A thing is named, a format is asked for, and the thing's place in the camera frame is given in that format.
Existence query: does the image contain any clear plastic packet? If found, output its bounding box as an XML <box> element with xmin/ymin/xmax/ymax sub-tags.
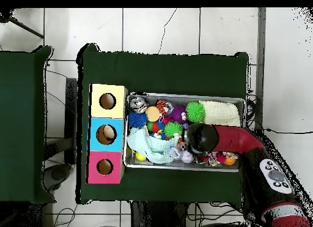
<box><xmin>168</xmin><ymin>143</ymin><xmax>183</xmax><ymax>162</ymax></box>

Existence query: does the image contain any green spiky toy with eyes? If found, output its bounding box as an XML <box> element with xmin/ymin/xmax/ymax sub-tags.
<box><xmin>163</xmin><ymin>121</ymin><xmax>184</xmax><ymax>139</ymax></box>

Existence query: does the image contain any tiger plush toy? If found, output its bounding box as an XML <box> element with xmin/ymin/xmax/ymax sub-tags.
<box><xmin>155</xmin><ymin>99</ymin><xmax>175</xmax><ymax>115</ymax></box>

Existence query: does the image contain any cream waffle cloth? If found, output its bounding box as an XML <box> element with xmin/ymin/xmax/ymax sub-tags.
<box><xmin>199</xmin><ymin>100</ymin><xmax>241</xmax><ymax>127</ymax></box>

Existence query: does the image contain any dark green side table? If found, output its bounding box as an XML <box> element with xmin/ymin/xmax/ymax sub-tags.
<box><xmin>0</xmin><ymin>45</ymin><xmax>56</xmax><ymax>204</ymax></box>

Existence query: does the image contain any light blue waffle cloth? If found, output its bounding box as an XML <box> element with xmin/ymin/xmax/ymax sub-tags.
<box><xmin>126</xmin><ymin>125</ymin><xmax>180</xmax><ymax>164</ymax></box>

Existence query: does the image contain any shallow wire mesh bin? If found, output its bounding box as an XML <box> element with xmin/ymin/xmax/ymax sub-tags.
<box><xmin>123</xmin><ymin>92</ymin><xmax>246</xmax><ymax>173</ymax></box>

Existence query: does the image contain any black tripod leg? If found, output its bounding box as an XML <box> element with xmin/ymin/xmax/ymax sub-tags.
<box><xmin>0</xmin><ymin>8</ymin><xmax>45</xmax><ymax>39</ymax></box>

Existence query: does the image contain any black stand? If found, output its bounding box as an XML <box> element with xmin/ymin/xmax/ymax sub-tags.
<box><xmin>64</xmin><ymin>77</ymin><xmax>78</xmax><ymax>165</ymax></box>

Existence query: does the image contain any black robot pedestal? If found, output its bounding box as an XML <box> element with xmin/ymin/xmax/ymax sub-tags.
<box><xmin>130</xmin><ymin>201</ymin><xmax>190</xmax><ymax>227</ymax></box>

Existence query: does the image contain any crushed silver drink can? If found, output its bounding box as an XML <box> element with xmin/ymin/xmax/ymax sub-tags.
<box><xmin>129</xmin><ymin>96</ymin><xmax>149</xmax><ymax>114</ymax></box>

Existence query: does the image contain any purple spiky toy with eyes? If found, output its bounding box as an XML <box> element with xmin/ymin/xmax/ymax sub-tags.
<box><xmin>169</xmin><ymin>106</ymin><xmax>188</xmax><ymax>125</ymax></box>

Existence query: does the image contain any green spiky rubber ball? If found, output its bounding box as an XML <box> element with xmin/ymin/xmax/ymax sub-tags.
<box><xmin>185</xmin><ymin>101</ymin><xmax>206</xmax><ymax>124</ymax></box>

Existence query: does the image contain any wooden box with three holes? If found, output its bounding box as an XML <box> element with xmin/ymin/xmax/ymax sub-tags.
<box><xmin>86</xmin><ymin>83</ymin><xmax>128</xmax><ymax>184</ymax></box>

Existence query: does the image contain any blue spiky rubber ball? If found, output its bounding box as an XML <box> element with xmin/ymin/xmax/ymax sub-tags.
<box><xmin>128</xmin><ymin>111</ymin><xmax>149</xmax><ymax>128</ymax></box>

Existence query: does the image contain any white baseball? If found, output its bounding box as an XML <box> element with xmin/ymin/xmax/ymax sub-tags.
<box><xmin>181</xmin><ymin>150</ymin><xmax>194</xmax><ymax>164</ymax></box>

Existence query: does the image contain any grey round base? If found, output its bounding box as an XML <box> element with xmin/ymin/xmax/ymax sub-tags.
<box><xmin>43</xmin><ymin>163</ymin><xmax>73</xmax><ymax>191</ymax></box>

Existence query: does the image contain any black cable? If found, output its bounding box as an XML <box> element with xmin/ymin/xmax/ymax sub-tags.
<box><xmin>262</xmin><ymin>127</ymin><xmax>313</xmax><ymax>135</ymax></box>

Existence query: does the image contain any orange round sponge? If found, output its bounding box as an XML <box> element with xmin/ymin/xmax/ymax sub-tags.
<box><xmin>145</xmin><ymin>106</ymin><xmax>161</xmax><ymax>122</ymax></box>

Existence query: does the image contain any dark green table cloth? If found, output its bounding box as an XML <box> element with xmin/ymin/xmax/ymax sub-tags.
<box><xmin>76</xmin><ymin>43</ymin><xmax>250</xmax><ymax>208</ymax></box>

